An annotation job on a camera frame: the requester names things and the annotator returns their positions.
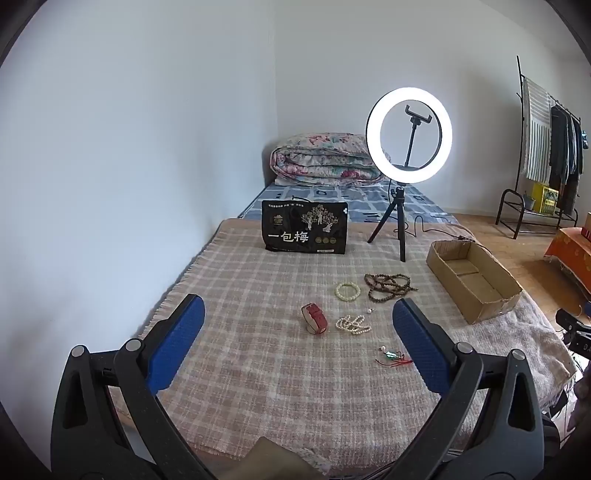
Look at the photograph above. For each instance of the blue patterned bed sheet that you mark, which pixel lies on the blue patterned bed sheet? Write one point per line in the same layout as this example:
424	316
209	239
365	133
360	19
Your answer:
332	203

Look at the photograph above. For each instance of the black metal clothes rack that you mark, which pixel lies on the black metal clothes rack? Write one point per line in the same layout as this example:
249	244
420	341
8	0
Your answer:
519	69

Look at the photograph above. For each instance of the tan box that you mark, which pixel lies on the tan box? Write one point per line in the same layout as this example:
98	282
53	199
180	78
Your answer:
588	226

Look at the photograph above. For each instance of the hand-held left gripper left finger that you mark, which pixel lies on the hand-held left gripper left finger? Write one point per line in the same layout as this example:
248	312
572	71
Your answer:
178	341

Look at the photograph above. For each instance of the cardboard box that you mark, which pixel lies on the cardboard box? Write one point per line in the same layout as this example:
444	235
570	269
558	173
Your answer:
471	277

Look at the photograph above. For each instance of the white pillow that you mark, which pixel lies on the white pillow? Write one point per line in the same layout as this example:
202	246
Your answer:
288	182

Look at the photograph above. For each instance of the striped hanging towel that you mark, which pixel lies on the striped hanging towel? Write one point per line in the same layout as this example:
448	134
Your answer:
538	134

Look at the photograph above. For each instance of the blue denim hanging garment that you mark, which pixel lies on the blue denim hanging garment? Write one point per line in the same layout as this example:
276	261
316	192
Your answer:
575	143

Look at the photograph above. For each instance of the black snack bag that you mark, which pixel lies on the black snack bag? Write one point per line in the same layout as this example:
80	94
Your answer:
304	226

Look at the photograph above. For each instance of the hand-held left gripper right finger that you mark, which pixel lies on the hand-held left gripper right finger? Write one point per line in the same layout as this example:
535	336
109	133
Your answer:
420	341

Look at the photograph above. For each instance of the plaid woven blanket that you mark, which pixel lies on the plaid woven blanket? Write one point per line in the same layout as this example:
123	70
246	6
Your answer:
258	300

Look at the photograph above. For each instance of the folded floral quilt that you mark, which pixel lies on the folded floral quilt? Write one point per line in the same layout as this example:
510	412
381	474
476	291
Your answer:
318	161

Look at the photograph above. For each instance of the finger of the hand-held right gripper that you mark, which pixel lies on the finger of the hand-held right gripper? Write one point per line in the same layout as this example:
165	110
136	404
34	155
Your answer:
577	337

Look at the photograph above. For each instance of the orange cloth covered table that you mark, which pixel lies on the orange cloth covered table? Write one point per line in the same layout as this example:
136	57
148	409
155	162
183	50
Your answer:
570	254

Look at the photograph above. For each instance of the dark hanging coat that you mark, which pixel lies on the dark hanging coat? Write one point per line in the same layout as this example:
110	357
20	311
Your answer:
558	147

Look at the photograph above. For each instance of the yellow box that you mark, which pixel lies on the yellow box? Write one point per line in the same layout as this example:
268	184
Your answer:
547	198

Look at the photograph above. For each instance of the beige fleece blanket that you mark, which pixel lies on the beige fleece blanket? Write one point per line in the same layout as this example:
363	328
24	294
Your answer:
545	341

